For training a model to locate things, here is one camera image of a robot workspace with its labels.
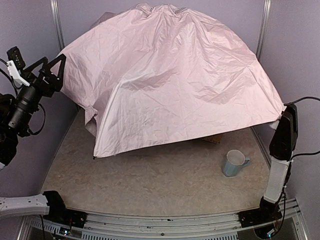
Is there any right aluminium frame post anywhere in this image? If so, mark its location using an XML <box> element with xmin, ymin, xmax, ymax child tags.
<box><xmin>255</xmin><ymin>0</ymin><xmax>272</xmax><ymax>60</ymax></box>

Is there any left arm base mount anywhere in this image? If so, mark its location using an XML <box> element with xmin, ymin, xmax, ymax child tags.
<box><xmin>43</xmin><ymin>208</ymin><xmax>88</xmax><ymax>229</ymax></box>

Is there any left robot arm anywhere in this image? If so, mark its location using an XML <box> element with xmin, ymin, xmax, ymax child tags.
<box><xmin>0</xmin><ymin>53</ymin><xmax>67</xmax><ymax>218</ymax></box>

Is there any light blue ceramic mug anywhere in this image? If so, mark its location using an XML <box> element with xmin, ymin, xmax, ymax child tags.
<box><xmin>222</xmin><ymin>149</ymin><xmax>251</xmax><ymax>177</ymax></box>

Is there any aluminium frame post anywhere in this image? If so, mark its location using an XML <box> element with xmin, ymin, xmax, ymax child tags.
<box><xmin>50</xmin><ymin>0</ymin><xmax>65</xmax><ymax>50</ymax></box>
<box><xmin>255</xmin><ymin>0</ymin><xmax>272</xmax><ymax>60</ymax></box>

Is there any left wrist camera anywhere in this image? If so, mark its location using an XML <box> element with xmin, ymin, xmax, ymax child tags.
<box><xmin>6</xmin><ymin>46</ymin><xmax>30</xmax><ymax>87</ymax></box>

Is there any woven bamboo tray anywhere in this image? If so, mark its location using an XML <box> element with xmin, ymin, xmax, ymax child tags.
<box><xmin>200</xmin><ymin>133</ymin><xmax>223</xmax><ymax>144</ymax></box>

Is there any pink and black folding umbrella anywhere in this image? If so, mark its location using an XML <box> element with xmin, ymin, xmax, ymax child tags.
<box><xmin>61</xmin><ymin>3</ymin><xmax>285</xmax><ymax>158</ymax></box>

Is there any left aluminium frame post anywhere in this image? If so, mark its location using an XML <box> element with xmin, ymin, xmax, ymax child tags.
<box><xmin>50</xmin><ymin>0</ymin><xmax>65</xmax><ymax>50</ymax></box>

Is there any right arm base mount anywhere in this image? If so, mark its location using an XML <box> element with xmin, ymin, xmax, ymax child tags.
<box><xmin>238</xmin><ymin>208</ymin><xmax>283</xmax><ymax>228</ymax></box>

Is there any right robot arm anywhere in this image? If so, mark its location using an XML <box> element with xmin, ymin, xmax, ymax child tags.
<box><xmin>258</xmin><ymin>96</ymin><xmax>320</xmax><ymax>221</ymax></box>

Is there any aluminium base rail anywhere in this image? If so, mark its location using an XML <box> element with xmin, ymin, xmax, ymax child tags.
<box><xmin>17</xmin><ymin>198</ymin><xmax>309</xmax><ymax>240</ymax></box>

